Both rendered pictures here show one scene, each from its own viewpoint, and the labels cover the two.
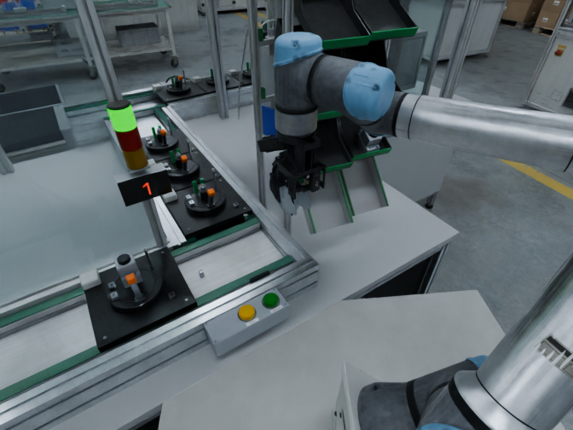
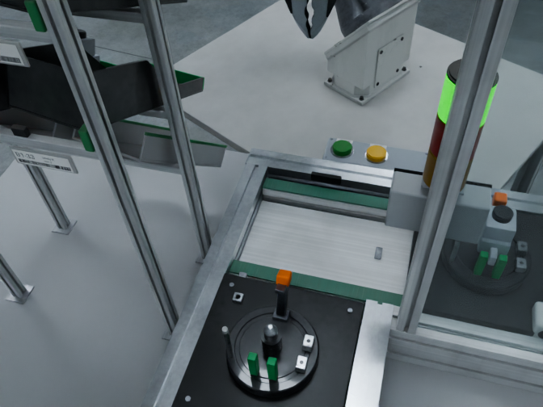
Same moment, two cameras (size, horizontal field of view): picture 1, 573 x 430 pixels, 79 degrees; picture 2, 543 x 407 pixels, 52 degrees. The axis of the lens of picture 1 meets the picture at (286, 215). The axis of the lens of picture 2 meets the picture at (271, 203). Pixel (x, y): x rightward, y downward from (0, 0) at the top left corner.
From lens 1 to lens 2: 1.32 m
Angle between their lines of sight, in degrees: 80
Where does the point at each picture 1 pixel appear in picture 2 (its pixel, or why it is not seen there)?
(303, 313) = not seen: hidden behind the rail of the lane
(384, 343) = (269, 108)
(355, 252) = (166, 181)
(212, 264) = (351, 263)
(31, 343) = not seen: outside the picture
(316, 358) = (334, 135)
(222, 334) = (416, 154)
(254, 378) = not seen: hidden behind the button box
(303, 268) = (271, 155)
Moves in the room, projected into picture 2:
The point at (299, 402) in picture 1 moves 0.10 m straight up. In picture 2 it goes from (378, 123) to (383, 90)
